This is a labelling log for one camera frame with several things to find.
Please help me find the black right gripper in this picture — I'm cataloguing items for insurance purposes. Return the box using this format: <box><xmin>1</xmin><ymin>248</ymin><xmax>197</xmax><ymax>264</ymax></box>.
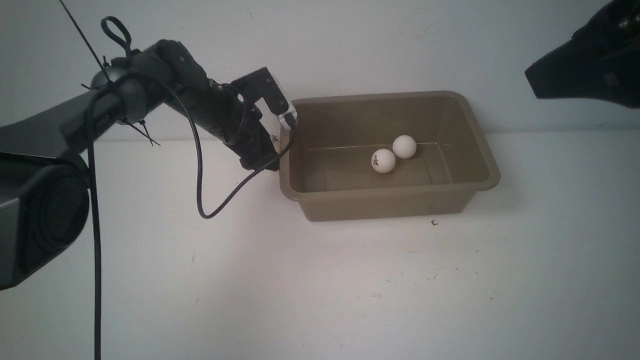
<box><xmin>525</xmin><ymin>0</ymin><xmax>640</xmax><ymax>109</ymax></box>

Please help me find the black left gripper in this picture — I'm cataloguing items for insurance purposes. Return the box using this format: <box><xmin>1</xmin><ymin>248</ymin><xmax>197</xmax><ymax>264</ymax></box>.
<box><xmin>209</xmin><ymin>80</ymin><xmax>280</xmax><ymax>172</ymax></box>

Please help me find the tan plastic rectangular bin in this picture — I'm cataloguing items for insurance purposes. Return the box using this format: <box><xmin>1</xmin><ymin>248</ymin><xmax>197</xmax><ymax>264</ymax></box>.
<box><xmin>279</xmin><ymin>90</ymin><xmax>501</xmax><ymax>222</ymax></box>

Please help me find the plain white ball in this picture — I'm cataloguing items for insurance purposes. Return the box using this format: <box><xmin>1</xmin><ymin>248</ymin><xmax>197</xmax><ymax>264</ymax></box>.
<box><xmin>370</xmin><ymin>148</ymin><xmax>397</xmax><ymax>174</ymax></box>
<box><xmin>391</xmin><ymin>135</ymin><xmax>418</xmax><ymax>159</ymax></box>

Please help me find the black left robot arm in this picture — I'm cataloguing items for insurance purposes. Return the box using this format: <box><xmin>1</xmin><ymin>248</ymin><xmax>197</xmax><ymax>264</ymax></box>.
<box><xmin>0</xmin><ymin>39</ymin><xmax>296</xmax><ymax>290</ymax></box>

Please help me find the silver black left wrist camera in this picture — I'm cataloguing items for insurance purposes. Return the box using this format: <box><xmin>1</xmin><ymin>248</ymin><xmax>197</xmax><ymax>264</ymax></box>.
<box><xmin>230</xmin><ymin>67</ymin><xmax>298</xmax><ymax>130</ymax></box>

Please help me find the black camera cable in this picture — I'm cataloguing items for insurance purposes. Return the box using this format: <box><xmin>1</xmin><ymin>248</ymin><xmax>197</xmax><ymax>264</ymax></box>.
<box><xmin>85</xmin><ymin>75</ymin><xmax>299</xmax><ymax>360</ymax></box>

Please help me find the black cable tie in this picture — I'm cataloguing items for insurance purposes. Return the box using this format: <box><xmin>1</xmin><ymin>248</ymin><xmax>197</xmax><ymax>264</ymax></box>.
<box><xmin>58</xmin><ymin>0</ymin><xmax>161</xmax><ymax>147</ymax></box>

